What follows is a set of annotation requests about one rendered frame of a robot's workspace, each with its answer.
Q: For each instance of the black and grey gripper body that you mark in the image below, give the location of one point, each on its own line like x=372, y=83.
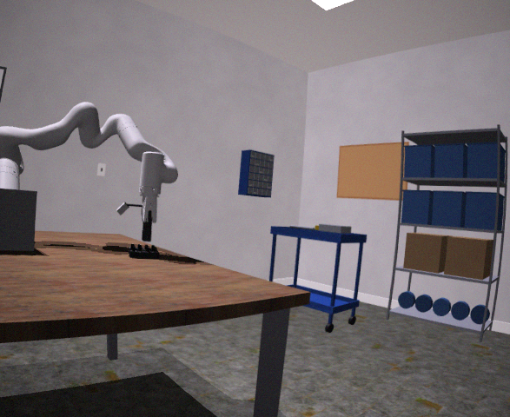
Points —
x=149, y=202

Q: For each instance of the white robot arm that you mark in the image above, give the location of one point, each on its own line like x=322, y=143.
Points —
x=84, y=116

